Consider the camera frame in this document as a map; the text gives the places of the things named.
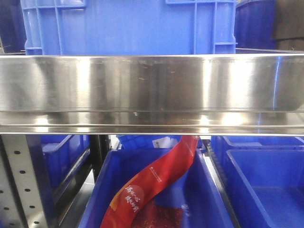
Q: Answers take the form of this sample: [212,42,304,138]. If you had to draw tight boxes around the blue bin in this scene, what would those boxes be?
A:
[40,134,91,188]
[211,136,304,228]
[78,148,233,228]

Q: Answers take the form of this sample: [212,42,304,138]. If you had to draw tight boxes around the red snack bag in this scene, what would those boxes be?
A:
[100,135,199,228]

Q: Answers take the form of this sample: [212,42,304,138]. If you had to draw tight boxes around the stainless steel shelf rail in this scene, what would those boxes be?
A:
[0,53,304,136]

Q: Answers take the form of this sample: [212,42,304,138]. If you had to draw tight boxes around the blue bin left lower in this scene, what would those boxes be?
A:
[40,134,91,188]

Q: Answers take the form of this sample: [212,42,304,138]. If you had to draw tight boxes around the perforated steel shelf post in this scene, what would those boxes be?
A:
[0,134,48,228]

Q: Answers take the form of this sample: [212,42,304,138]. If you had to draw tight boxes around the blue bin centre lower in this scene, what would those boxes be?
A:
[78,148,233,228]

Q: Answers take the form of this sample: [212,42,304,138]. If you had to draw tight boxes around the dark blue crate upper right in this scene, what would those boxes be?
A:
[235,0,276,49]

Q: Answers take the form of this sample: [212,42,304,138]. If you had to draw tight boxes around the large blue crate top shelf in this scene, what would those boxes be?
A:
[20,0,236,55]

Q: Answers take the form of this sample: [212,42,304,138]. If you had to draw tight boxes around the blue bin right lower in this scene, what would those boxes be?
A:
[211,136,304,228]

